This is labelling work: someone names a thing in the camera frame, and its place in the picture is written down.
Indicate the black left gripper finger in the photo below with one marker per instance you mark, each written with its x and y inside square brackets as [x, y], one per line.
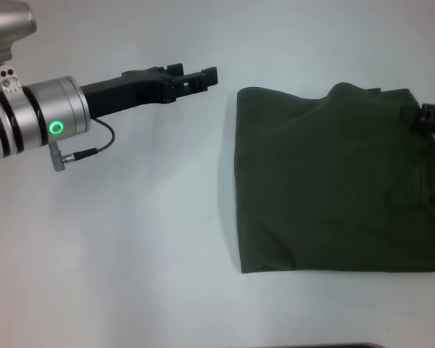
[195, 81]
[175, 69]

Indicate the silver camera bracket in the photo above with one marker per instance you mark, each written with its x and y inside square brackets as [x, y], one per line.
[8, 79]

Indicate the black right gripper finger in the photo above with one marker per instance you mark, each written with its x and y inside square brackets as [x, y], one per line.
[420, 117]

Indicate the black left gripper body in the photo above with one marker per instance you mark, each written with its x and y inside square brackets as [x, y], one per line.
[127, 92]

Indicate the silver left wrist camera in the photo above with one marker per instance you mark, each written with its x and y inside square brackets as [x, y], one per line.
[7, 25]

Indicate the dark green FREE t-shirt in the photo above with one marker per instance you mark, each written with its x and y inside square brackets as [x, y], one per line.
[330, 181]

